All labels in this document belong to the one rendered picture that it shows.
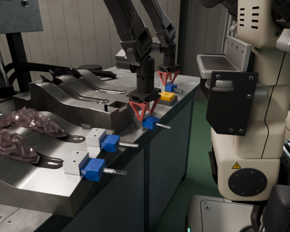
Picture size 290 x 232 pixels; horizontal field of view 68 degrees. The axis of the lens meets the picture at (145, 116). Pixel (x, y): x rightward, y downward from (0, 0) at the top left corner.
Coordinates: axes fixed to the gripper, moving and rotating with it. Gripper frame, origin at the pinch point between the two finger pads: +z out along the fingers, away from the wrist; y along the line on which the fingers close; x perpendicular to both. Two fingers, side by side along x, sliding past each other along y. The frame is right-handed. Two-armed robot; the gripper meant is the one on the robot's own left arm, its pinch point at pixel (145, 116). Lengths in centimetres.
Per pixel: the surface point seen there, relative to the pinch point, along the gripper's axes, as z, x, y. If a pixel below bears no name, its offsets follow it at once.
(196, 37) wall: -1, -86, -235
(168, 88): 2.0, -11.5, -36.0
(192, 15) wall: -27, -93, -232
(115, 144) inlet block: -2.5, 6.6, 21.8
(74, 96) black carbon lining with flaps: -3.5, -26.7, 8.3
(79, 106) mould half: -4.0, -16.9, 13.6
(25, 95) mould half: -1, -49, 16
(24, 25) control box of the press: -24, -95, -14
